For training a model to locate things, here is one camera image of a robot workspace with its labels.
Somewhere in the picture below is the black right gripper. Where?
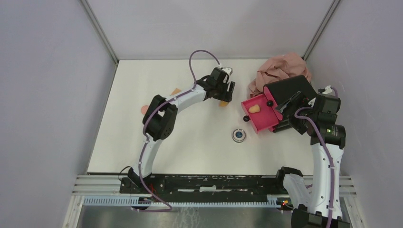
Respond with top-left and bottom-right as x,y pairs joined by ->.
275,91 -> 318,134

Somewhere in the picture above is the orange teardrop sponge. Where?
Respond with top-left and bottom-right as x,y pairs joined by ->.
248,104 -> 260,114
219,101 -> 229,107

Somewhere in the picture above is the black drawer organizer case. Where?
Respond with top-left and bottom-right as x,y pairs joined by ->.
264,75 -> 317,131

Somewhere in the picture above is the pink top drawer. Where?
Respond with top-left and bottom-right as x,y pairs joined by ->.
263,86 -> 283,121

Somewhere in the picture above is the pink drawer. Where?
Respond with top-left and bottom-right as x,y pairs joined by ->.
263,86 -> 283,121
241,94 -> 281,134
269,125 -> 278,133

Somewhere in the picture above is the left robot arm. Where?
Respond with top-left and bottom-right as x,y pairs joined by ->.
128,66 -> 235,193

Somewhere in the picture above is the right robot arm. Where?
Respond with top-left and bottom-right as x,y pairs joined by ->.
274,86 -> 350,228

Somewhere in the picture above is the square tan makeup sponge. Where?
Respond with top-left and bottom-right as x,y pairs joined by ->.
171,88 -> 181,96

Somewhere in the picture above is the pink bottom drawer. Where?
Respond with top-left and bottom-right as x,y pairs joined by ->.
269,125 -> 278,133

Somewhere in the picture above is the round clear powder jar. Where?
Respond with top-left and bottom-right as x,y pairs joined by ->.
231,128 -> 247,143

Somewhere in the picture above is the pink crumpled cloth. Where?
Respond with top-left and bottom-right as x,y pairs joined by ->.
248,52 -> 312,98

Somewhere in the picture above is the round pink powder puff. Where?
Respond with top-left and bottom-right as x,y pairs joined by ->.
140,105 -> 149,115

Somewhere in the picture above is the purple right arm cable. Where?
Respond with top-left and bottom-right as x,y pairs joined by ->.
294,86 -> 340,228

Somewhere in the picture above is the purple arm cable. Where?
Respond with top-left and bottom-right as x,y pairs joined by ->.
138,49 -> 221,213
294,86 -> 340,228

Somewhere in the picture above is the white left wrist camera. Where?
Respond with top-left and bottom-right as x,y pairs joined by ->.
218,64 -> 233,83

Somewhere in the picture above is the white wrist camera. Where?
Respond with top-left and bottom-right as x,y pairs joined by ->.
318,85 -> 338,97
218,64 -> 233,83

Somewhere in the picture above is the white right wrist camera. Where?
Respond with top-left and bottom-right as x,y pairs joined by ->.
318,85 -> 338,97

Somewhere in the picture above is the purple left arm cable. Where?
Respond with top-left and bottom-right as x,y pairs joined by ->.
138,49 -> 221,213

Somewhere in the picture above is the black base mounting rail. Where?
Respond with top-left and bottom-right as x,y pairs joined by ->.
119,174 -> 287,203

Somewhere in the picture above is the aluminium frame rail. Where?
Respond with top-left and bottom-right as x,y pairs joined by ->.
62,175 -> 358,228

